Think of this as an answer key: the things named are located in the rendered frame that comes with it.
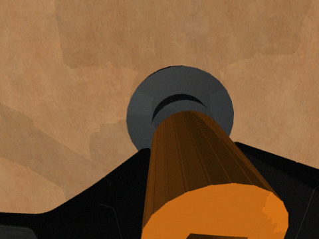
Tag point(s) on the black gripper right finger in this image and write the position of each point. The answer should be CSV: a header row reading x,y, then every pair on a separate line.
x,y
296,184

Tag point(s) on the dark grey round pedestal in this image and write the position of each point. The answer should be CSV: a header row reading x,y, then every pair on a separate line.
x,y
176,89

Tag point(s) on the orange knob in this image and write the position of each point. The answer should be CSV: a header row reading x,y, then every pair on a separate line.
x,y
201,186

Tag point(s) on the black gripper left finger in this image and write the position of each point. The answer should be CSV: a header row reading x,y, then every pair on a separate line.
x,y
112,208

